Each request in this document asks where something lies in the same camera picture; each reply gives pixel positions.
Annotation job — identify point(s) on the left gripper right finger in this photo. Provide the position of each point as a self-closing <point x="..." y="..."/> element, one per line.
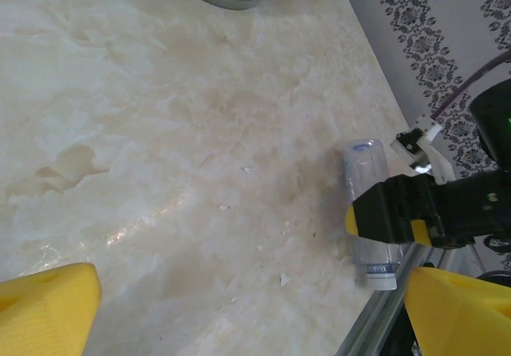
<point x="459" y="316"/>

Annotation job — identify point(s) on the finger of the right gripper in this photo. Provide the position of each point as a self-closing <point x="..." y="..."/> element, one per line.
<point x="391" y="212"/>

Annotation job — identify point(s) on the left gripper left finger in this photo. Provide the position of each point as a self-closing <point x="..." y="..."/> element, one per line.
<point x="40" y="316"/>

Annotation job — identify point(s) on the clear unlabelled plastic bottle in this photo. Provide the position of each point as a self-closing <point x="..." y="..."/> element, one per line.
<point x="367" y="164"/>

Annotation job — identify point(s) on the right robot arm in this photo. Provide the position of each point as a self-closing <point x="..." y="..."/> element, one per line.
<point x="495" y="108"/>

